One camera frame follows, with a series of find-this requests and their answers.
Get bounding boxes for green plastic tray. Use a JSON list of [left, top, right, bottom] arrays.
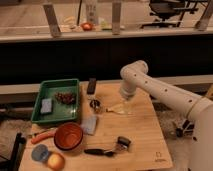
[[31, 78, 80, 125]]

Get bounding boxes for yellow banana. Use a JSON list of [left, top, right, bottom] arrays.
[[106, 103, 130, 114]]

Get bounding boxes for blue sponge in tray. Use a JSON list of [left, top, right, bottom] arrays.
[[40, 98, 52, 114]]

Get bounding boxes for orange bowl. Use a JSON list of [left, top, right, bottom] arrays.
[[54, 122, 83, 151]]

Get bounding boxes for orange carrot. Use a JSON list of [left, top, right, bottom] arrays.
[[31, 131, 55, 144]]

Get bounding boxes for blue round lid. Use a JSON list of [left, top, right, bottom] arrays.
[[31, 144, 49, 163]]

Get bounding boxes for black rectangular block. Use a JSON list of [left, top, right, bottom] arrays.
[[87, 78, 96, 95]]

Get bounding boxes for black office chair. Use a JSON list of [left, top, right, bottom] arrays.
[[141, 0, 197, 29]]

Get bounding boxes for orange apple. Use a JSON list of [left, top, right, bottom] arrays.
[[47, 153, 65, 171]]

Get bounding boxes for red fruit on shelf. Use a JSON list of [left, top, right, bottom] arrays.
[[81, 22, 93, 31]]

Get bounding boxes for small dark metal cup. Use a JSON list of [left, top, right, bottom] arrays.
[[90, 99, 100, 113]]

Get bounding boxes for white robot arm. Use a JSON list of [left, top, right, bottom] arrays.
[[120, 60, 213, 171]]

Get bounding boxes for dark red grapes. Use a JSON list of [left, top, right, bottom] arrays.
[[55, 92, 76, 105]]

